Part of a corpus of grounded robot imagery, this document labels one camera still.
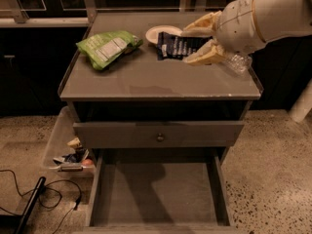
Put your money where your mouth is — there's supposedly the cream snack packet in bin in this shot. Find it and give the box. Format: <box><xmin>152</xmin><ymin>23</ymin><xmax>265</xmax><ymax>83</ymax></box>
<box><xmin>67</xmin><ymin>137</ymin><xmax>82</xmax><ymax>149</ymax></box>

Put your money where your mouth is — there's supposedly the open grey middle drawer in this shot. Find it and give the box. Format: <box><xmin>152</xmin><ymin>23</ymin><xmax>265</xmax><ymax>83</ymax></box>
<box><xmin>74</xmin><ymin>148</ymin><xmax>244</xmax><ymax>234</ymax></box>

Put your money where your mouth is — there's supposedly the white paper bowl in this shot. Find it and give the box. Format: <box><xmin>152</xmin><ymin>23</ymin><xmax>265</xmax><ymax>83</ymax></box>
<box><xmin>145</xmin><ymin>25</ymin><xmax>182</xmax><ymax>44</ymax></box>

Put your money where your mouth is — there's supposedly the metal railing frame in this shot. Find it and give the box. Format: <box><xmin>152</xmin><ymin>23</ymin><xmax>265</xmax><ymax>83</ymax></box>
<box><xmin>1</xmin><ymin>0</ymin><xmax>234</xmax><ymax>27</ymax></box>

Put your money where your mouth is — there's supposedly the grey drawer cabinet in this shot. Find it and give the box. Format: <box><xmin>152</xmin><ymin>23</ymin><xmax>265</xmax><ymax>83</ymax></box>
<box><xmin>58</xmin><ymin>11</ymin><xmax>264</xmax><ymax>234</ymax></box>

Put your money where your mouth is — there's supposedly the black bar stand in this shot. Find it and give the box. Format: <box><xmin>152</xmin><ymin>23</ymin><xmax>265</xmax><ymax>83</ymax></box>
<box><xmin>14</xmin><ymin>176</ymin><xmax>46</xmax><ymax>234</ymax></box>

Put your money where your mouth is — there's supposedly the round brass drawer knob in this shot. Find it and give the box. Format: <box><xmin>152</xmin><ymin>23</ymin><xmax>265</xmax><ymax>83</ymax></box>
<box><xmin>156</xmin><ymin>134</ymin><xmax>165</xmax><ymax>142</ymax></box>

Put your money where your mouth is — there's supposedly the black cable on floor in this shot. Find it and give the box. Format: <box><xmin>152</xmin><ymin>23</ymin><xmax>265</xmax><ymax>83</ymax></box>
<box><xmin>0</xmin><ymin>169</ymin><xmax>83</xmax><ymax>234</ymax></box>

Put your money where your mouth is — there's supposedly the red ball in bin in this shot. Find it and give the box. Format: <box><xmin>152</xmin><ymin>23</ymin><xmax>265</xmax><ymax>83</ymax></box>
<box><xmin>81</xmin><ymin>159</ymin><xmax>94</xmax><ymax>166</ymax></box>

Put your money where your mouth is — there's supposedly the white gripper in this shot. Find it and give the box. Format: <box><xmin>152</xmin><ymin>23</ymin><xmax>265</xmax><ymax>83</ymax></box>
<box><xmin>181</xmin><ymin>0</ymin><xmax>266</xmax><ymax>65</ymax></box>

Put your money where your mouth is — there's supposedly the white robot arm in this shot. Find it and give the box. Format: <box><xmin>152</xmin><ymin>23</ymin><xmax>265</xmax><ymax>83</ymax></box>
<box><xmin>181</xmin><ymin>0</ymin><xmax>312</xmax><ymax>73</ymax></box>

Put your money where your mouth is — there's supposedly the dark blue rxbar wrapper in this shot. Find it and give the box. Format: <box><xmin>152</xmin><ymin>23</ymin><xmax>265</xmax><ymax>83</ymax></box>
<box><xmin>156</xmin><ymin>32</ymin><xmax>211</xmax><ymax>60</ymax></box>

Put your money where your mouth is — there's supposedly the green chip bag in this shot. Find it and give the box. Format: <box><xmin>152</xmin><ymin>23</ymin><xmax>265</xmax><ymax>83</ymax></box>
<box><xmin>76</xmin><ymin>30</ymin><xmax>143</xmax><ymax>70</ymax></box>

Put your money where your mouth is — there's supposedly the closed grey top drawer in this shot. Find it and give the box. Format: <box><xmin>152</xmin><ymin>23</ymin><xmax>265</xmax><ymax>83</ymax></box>
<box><xmin>73</xmin><ymin>121</ymin><xmax>244</xmax><ymax>148</ymax></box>

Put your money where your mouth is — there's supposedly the clear plastic water bottle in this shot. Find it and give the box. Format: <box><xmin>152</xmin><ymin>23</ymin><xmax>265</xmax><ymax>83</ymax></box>
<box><xmin>224</xmin><ymin>53</ymin><xmax>253</xmax><ymax>74</ymax></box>

